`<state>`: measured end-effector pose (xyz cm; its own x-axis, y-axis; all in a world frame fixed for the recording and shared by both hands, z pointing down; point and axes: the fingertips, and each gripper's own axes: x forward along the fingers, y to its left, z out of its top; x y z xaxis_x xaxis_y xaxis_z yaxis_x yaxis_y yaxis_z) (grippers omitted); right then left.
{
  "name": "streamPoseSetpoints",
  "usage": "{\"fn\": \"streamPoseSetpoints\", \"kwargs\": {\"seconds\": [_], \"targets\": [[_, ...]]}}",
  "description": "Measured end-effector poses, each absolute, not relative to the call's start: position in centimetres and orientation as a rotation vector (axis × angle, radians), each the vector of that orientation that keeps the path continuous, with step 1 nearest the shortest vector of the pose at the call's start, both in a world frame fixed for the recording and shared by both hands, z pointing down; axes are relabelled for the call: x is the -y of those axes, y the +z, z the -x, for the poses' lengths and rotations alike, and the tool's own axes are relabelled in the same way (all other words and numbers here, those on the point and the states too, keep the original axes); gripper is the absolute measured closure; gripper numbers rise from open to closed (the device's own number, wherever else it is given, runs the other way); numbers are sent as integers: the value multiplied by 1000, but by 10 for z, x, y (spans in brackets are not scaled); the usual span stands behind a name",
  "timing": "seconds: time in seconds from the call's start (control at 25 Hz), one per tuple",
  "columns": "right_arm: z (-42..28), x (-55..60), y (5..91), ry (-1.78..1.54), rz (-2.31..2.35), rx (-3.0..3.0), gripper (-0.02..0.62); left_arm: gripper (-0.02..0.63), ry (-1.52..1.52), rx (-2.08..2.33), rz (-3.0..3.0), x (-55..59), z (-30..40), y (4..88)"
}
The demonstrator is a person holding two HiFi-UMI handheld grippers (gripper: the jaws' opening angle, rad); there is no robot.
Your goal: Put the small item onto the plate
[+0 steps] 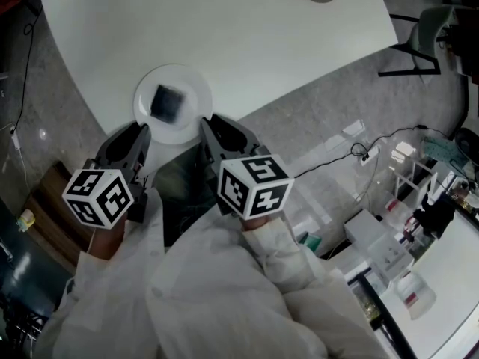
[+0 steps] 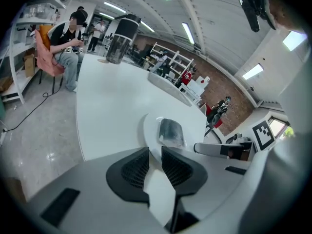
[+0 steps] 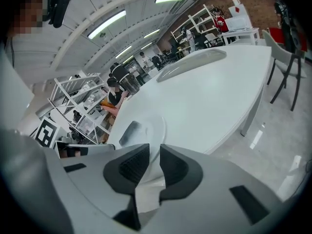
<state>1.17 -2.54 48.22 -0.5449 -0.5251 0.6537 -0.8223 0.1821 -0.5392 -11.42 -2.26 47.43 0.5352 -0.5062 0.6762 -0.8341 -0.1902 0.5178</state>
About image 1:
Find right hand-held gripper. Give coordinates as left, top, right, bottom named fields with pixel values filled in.
left=201, top=114, right=295, bottom=220

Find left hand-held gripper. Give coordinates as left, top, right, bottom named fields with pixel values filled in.
left=62, top=123, right=153, bottom=230

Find black square object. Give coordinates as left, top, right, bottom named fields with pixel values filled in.
left=149, top=83, right=185, bottom=123

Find white round plate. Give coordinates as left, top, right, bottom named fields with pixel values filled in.
left=133, top=64, right=213, bottom=145

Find person's right forearm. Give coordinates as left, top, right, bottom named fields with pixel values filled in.
left=239, top=214, right=319, bottom=298

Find person's left forearm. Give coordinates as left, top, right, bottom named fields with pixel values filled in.
left=55, top=215, right=130, bottom=313

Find brown wooden bench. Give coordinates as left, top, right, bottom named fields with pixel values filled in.
left=22, top=161, right=97, bottom=276

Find yellowish tape roll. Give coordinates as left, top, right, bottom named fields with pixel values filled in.
left=17, top=208, right=37, bottom=232

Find teal box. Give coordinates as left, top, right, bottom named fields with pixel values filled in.
left=298, top=231, right=323, bottom=257

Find white carton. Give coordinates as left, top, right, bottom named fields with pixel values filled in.
left=368, top=233, right=416, bottom=287
left=344, top=207, right=390, bottom=246

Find person's white coat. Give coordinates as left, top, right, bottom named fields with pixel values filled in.
left=33, top=177, right=379, bottom=359

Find black bag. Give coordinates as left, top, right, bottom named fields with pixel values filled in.
left=413, top=196, right=456, bottom=236

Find grey chair black legs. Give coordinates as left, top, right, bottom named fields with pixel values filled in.
left=377, top=5, right=456, bottom=85

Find clear plastic container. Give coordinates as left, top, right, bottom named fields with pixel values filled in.
left=395, top=270, right=438, bottom=322

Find black power cable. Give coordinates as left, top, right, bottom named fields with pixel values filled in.
left=293, top=124, right=428, bottom=174
left=13, top=11, right=43, bottom=132

